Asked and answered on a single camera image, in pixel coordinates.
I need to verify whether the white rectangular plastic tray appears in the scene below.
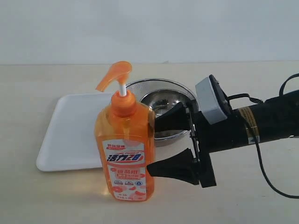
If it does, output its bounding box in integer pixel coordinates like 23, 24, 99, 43
36, 93, 112, 172

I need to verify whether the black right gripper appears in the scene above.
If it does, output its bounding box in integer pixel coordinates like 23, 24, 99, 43
147, 100, 249, 188

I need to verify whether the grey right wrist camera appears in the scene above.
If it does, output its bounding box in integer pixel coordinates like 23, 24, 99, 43
195, 75, 231, 125

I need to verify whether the orange pump soap bottle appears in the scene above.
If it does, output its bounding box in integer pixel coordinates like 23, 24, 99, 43
94, 61, 155, 202

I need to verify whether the steel mesh strainer basket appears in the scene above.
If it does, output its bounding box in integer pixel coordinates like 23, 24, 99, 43
125, 78, 198, 147

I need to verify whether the small stainless steel bowl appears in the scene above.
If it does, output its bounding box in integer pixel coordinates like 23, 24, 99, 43
140, 89, 190, 141

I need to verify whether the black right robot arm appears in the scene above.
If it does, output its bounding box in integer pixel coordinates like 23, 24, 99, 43
147, 91, 299, 188

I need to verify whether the black right camera cable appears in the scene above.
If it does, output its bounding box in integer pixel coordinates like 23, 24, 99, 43
227, 73, 299, 199

